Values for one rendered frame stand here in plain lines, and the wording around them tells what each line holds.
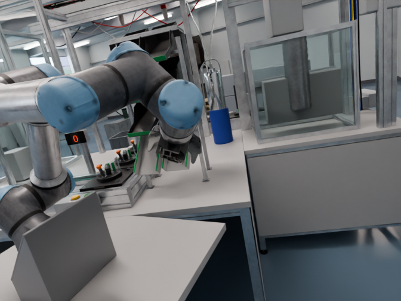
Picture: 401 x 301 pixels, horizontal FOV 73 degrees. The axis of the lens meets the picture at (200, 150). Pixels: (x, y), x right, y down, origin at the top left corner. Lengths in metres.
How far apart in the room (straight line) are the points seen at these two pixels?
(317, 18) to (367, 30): 1.60
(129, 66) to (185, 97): 0.10
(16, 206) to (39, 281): 0.25
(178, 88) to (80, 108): 0.15
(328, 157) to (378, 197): 0.45
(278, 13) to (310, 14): 9.03
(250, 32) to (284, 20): 9.35
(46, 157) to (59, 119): 0.55
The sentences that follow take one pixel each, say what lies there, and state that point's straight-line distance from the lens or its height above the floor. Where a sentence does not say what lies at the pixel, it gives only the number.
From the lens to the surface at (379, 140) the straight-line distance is 2.09.
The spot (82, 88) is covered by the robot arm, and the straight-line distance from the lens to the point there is 0.41.
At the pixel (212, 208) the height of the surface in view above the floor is 0.84.
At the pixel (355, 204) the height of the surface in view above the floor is 0.35.
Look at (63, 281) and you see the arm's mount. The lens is 0.96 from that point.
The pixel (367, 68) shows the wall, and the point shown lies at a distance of 11.04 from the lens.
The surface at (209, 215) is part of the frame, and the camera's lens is 1.27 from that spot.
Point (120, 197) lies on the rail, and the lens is 1.41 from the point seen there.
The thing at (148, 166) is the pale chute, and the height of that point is 1.02.
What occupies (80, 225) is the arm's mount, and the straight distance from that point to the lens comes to 0.96.
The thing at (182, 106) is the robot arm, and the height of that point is 1.38.
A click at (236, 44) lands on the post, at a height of 1.59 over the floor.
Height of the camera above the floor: 1.43
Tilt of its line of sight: 16 degrees down
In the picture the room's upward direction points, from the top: 11 degrees counter-clockwise
